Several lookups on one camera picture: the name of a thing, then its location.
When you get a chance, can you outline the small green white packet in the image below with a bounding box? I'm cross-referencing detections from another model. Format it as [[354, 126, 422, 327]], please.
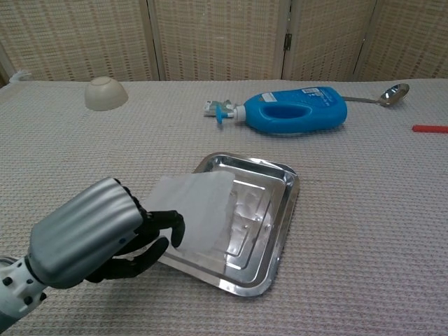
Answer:
[[204, 99, 237, 117]]

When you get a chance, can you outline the black and silver left hand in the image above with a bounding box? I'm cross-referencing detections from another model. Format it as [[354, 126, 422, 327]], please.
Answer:
[[27, 177, 186, 290]]

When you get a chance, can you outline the woven folding screen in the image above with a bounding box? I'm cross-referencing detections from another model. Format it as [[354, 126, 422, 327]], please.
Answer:
[[0, 0, 448, 83]]

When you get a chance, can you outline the blue pump detergent bottle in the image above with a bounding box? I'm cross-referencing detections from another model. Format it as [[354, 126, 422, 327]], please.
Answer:
[[213, 85, 349, 135]]

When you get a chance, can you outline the cream upturned bowl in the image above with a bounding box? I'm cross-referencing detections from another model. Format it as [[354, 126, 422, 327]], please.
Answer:
[[83, 75, 129, 113]]

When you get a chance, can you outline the steel ladle black handle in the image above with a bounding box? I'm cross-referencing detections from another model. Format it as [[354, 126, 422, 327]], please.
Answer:
[[340, 83, 411, 108]]

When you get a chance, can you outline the beige woven tablecloth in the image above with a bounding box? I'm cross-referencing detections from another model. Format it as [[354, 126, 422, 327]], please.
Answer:
[[0, 69, 448, 336]]

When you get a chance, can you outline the red flat strip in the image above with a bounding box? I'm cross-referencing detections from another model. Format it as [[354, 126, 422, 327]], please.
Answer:
[[412, 124, 448, 134]]

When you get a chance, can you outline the stainless steel tray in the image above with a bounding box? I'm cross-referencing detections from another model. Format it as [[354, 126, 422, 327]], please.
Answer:
[[159, 151, 301, 298]]

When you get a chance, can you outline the white paper napkin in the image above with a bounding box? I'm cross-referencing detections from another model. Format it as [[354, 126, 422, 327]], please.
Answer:
[[144, 170, 234, 262]]

